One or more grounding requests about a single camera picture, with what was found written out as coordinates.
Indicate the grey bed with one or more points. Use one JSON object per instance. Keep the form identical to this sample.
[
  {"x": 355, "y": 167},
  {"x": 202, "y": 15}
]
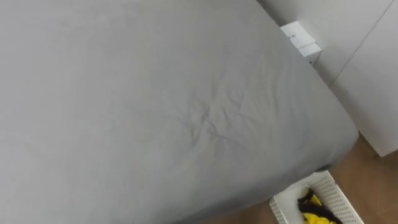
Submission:
[{"x": 149, "y": 112}]

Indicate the white box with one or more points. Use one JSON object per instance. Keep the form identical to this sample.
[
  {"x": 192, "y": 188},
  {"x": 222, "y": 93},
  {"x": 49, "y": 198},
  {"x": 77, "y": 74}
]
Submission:
[{"x": 300, "y": 39}]

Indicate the yellow and black garment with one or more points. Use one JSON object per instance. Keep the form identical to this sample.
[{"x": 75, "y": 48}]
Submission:
[{"x": 314, "y": 211}]

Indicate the white perforated laundry basket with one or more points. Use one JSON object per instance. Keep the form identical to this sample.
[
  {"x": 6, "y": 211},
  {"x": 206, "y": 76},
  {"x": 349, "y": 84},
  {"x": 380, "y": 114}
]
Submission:
[{"x": 334, "y": 193}]

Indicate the white cabinet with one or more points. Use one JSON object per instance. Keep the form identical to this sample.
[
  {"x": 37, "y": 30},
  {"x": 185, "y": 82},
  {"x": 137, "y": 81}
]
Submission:
[{"x": 370, "y": 93}]

